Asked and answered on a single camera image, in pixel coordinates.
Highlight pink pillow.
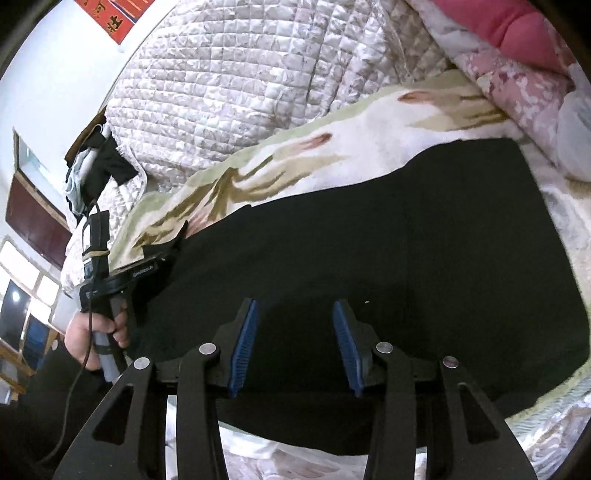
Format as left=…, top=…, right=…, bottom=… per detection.
left=427, top=0, right=573, bottom=75

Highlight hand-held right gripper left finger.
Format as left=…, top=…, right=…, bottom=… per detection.
left=60, top=298, right=259, bottom=480

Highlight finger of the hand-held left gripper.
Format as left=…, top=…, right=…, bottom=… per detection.
left=141, top=220, right=189, bottom=271

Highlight window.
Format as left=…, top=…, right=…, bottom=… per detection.
left=0, top=235, right=62, bottom=404

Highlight pink floral quilt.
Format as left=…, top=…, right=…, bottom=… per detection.
left=406, top=0, right=591, bottom=181

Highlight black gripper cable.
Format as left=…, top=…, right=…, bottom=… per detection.
left=44, top=198, right=112, bottom=467

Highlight black pants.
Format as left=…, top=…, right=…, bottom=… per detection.
left=124, top=137, right=591, bottom=455

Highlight person's left forearm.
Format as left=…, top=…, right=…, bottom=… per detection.
left=0, top=342, right=122, bottom=480

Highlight person's left hand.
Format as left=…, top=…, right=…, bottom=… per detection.
left=64, top=311, right=131, bottom=371

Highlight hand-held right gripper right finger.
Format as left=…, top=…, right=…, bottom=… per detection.
left=332, top=299, right=539, bottom=480

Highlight red wall poster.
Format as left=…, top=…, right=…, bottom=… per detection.
left=74, top=0, right=160, bottom=46

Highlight quilted leaf-print bedspread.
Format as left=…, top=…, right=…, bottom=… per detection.
left=60, top=0, right=458, bottom=301

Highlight floral fleece blanket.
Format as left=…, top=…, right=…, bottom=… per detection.
left=106, top=69, right=591, bottom=480

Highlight pile of clothes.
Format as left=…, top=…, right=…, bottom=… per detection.
left=64, top=122, right=139, bottom=219

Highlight brown wooden cabinet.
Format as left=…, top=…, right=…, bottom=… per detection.
left=4, top=129, right=72, bottom=271

